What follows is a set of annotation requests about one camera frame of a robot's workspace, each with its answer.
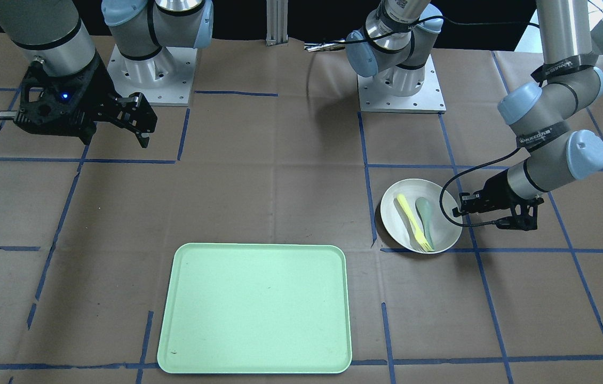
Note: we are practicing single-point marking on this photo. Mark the pale green plastic spoon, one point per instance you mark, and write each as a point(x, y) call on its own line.
point(424, 208)

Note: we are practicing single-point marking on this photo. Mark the aluminium frame post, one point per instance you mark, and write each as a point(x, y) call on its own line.
point(277, 22)

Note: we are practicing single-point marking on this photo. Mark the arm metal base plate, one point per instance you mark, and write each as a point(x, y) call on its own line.
point(165, 80)
point(398, 90)

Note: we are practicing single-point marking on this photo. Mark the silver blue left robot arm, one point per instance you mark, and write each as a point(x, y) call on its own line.
point(393, 45)

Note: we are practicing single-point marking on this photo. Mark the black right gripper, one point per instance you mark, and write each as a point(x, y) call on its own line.
point(95, 90)

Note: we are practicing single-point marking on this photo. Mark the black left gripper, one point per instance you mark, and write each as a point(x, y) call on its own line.
point(497, 191)

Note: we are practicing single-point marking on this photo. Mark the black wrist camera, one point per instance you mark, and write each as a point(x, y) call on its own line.
point(523, 215)

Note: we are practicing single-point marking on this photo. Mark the light green plastic tray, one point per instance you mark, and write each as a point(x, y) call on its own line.
point(256, 309)

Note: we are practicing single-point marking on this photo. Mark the yellow plastic fork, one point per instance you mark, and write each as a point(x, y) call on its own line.
point(418, 234)

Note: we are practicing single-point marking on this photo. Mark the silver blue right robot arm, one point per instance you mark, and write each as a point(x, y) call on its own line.
point(56, 32)

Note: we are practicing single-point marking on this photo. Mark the cream round plate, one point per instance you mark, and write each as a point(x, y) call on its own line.
point(415, 217)

